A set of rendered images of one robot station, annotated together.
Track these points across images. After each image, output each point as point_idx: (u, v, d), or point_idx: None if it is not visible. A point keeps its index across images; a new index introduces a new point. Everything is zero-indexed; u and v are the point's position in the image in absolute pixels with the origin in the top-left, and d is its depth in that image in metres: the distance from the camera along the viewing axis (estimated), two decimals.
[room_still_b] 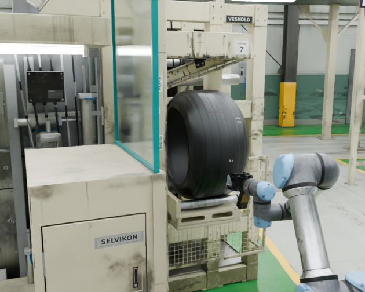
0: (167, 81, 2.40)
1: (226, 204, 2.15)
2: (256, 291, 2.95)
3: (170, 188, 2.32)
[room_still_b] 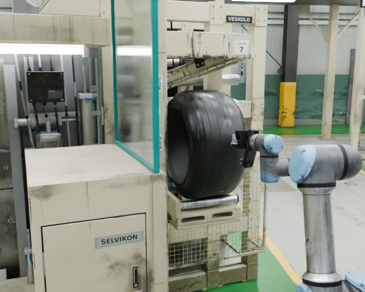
0: (167, 81, 2.40)
1: (225, 195, 2.16)
2: (256, 291, 2.95)
3: None
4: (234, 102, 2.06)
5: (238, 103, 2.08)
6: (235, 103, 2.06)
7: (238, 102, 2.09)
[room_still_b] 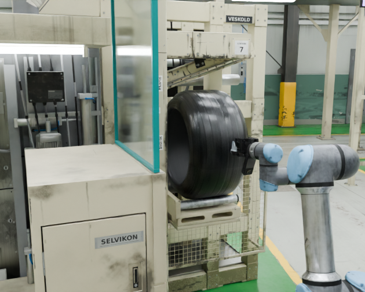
0: (167, 81, 2.40)
1: (225, 204, 2.16)
2: (256, 291, 2.95)
3: (170, 188, 2.32)
4: None
5: None
6: None
7: None
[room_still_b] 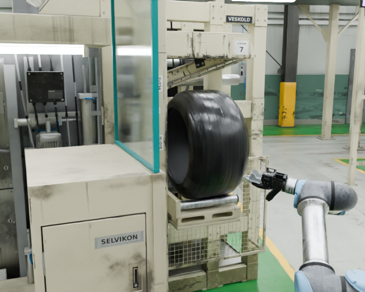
0: (167, 81, 2.40)
1: None
2: (256, 291, 2.95)
3: None
4: (240, 181, 2.07)
5: (243, 178, 2.08)
6: (240, 182, 2.07)
7: (245, 175, 2.08)
